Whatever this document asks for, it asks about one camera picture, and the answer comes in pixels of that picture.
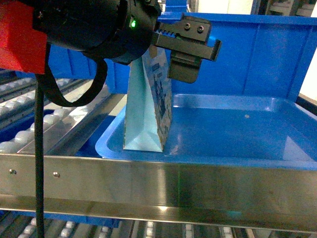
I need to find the steel rack front rail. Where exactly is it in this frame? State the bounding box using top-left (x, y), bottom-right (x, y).
top-left (0, 152), bottom-right (317, 233)

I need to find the flower gift bag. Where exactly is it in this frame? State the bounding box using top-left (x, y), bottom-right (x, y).
top-left (123, 46), bottom-right (172, 152)

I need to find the black cable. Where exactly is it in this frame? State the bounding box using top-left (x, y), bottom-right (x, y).
top-left (34, 44), bottom-right (108, 238)

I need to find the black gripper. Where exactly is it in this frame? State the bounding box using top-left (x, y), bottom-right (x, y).
top-left (83, 0), bottom-right (222, 84)

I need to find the large blue plastic bin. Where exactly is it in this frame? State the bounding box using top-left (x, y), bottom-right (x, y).
top-left (95, 13), bottom-right (317, 171)

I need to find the white roller track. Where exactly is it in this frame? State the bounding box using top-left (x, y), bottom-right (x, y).
top-left (0, 79), bottom-right (107, 153)

